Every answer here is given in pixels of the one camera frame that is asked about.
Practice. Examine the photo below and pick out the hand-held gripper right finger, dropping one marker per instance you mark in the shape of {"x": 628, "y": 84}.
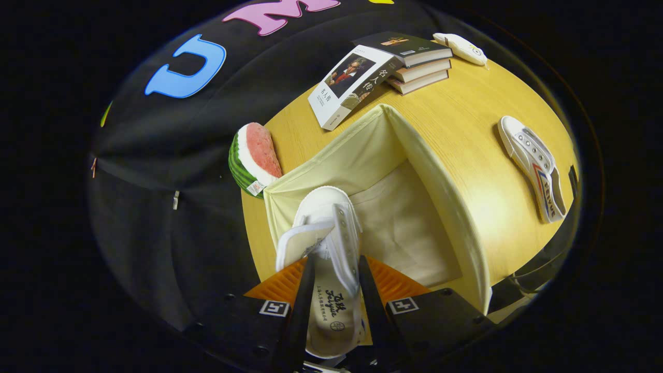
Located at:
{"x": 375, "y": 316}

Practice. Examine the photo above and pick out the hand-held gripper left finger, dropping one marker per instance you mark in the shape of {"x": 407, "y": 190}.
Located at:
{"x": 303, "y": 321}

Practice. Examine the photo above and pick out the white canvas shoe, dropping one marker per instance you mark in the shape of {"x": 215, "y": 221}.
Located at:
{"x": 331, "y": 311}
{"x": 533, "y": 160}

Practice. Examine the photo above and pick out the cream fabric storage box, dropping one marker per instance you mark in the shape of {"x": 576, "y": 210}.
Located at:
{"x": 393, "y": 217}

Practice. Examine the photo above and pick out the silver clip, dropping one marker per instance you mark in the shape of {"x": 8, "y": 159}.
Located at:
{"x": 176, "y": 200}

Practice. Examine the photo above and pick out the watermelon slice plush toy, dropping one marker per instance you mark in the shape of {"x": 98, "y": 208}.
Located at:
{"x": 261, "y": 150}

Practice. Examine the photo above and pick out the tan book with pale pages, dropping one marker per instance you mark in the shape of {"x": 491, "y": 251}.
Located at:
{"x": 419, "y": 83}
{"x": 424, "y": 70}

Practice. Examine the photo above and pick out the white portrait cover book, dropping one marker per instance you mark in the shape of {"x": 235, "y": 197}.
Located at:
{"x": 357, "y": 77}

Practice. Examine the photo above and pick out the pink clip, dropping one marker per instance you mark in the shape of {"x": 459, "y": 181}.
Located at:
{"x": 94, "y": 168}

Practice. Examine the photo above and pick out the black hardcover book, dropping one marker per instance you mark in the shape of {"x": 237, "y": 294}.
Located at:
{"x": 409, "y": 45}

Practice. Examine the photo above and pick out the white plush toy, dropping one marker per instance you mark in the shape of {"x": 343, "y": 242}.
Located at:
{"x": 461, "y": 46}

